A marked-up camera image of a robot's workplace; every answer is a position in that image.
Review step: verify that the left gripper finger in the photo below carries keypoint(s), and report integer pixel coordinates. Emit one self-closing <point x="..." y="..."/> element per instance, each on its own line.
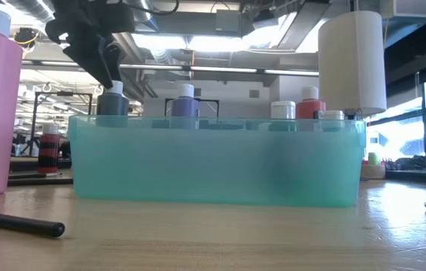
<point x="114" y="60"/>
<point x="89" y="56"/>

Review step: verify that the large grey paint bottle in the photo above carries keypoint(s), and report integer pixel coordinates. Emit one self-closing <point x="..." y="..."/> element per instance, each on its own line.
<point x="112" y="107"/>

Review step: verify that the large purple paint bottle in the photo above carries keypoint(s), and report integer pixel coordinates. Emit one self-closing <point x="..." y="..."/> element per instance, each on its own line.
<point x="185" y="107"/>

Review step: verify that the small dark green paint bottle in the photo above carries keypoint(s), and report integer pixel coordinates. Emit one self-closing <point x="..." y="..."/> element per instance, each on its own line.
<point x="283" y="110"/>

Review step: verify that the large red paint bottle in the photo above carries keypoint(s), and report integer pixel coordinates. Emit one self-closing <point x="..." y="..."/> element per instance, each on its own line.
<point x="310" y="107"/>

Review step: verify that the small red paint bottle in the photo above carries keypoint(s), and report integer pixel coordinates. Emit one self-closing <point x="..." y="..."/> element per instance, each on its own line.
<point x="49" y="148"/>

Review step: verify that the translucent teal plastic bin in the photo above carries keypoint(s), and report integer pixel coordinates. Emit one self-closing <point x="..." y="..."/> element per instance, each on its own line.
<point x="216" y="162"/>

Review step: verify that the table lamp with white shade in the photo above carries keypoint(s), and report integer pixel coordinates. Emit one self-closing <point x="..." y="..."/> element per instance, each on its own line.
<point x="352" y="64"/>

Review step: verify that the small green object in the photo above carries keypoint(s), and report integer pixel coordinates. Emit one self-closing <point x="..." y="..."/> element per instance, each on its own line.
<point x="373" y="158"/>

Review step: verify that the black bag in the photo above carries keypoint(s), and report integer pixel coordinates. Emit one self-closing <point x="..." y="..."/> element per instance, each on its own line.
<point x="416" y="162"/>

